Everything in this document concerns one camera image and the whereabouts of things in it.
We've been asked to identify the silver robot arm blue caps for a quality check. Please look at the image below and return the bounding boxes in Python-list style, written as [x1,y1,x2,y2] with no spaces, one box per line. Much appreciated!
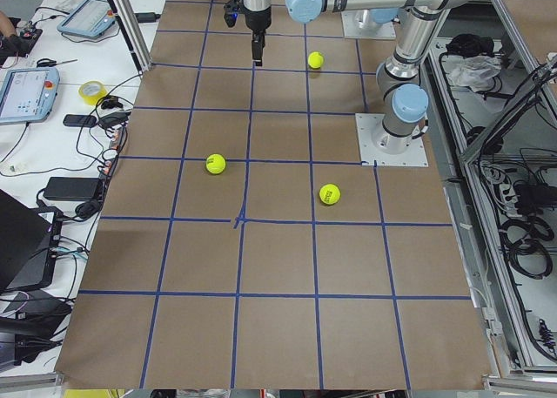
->
[285,0,470,154]

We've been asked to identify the yellow tennis ball near base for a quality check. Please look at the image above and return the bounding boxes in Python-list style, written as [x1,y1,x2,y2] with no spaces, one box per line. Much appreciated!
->
[307,51,325,70]

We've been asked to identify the yellow tennis ball centre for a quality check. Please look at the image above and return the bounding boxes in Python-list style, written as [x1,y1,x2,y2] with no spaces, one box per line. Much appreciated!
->
[205,153,226,175]

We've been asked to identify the yellow tennis ball Roland Garros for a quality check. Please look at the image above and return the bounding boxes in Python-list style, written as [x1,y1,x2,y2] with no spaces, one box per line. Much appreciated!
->
[319,183,341,206]

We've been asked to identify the blue teach pendant far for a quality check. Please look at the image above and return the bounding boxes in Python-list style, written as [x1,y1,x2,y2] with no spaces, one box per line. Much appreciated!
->
[57,0,116,39]

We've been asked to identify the blue teach pendant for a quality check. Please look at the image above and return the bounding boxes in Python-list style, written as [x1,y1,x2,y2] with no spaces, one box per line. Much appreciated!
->
[57,0,116,39]
[1,67,60,125]

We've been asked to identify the power strip orange switches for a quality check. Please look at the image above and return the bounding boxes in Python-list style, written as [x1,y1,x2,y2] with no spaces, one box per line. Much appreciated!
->
[99,126,127,179]

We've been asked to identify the yellow tape roll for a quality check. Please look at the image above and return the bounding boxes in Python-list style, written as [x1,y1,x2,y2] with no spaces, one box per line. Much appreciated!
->
[78,80,108,106]

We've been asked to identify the black phone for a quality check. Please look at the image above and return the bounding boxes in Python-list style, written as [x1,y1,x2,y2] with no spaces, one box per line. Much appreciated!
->
[63,114,97,128]

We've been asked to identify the brown paper table cover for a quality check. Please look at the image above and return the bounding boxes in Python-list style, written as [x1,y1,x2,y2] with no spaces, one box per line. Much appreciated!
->
[56,0,491,390]

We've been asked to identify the black scissors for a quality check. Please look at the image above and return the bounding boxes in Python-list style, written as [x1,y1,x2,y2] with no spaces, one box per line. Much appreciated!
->
[36,57,77,68]

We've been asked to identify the crumpled white cloth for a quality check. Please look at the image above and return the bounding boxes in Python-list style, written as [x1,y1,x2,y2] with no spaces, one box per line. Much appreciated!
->
[447,56,502,92]

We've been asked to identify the blue teach pendant near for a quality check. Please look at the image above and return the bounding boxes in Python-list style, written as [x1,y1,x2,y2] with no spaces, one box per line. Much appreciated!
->
[1,67,60,125]

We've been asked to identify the black power brick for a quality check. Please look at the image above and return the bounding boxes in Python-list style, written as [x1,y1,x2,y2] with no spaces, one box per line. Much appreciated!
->
[44,177,101,201]

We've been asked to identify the black laptop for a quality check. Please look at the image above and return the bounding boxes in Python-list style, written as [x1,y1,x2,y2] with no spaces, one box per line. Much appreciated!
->
[1,192,62,293]

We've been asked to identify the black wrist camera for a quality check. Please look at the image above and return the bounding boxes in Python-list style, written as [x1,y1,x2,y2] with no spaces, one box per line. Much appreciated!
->
[224,0,242,28]

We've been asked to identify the aluminium frame post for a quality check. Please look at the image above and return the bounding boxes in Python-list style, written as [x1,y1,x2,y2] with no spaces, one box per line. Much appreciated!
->
[107,0,151,74]

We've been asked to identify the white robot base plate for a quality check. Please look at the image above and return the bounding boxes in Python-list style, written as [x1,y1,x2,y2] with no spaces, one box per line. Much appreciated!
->
[355,113,428,167]

